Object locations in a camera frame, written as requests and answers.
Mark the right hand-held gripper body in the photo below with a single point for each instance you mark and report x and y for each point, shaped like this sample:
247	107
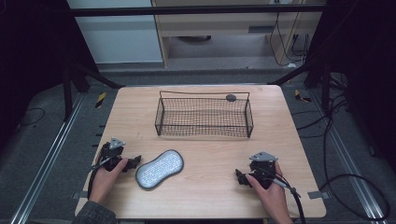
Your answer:
263	166

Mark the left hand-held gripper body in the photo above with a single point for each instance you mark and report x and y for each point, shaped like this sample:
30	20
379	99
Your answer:
112	152

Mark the person's left hand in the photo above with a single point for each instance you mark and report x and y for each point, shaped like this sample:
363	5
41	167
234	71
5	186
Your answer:
104	182

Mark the person's right hand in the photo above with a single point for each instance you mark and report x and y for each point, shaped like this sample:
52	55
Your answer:
274	199

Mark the grey oval scrubbing pad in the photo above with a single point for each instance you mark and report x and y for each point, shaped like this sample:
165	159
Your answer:
159	169

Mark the yellow black striped tape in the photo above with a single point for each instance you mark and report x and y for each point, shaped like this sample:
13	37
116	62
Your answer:
100	100
301	96

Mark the grey tape strip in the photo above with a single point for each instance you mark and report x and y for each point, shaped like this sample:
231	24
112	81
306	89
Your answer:
318	195
77	195

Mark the black metal stand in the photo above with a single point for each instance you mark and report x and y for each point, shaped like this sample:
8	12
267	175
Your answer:
320	74
73	81

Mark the white cabinet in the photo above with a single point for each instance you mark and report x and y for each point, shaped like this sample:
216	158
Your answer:
120	34

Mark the aluminium floor rail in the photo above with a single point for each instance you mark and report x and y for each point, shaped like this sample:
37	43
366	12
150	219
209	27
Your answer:
46	160
345	155

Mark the black horizontal frame bar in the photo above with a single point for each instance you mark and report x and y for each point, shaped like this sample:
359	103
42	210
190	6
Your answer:
193	10

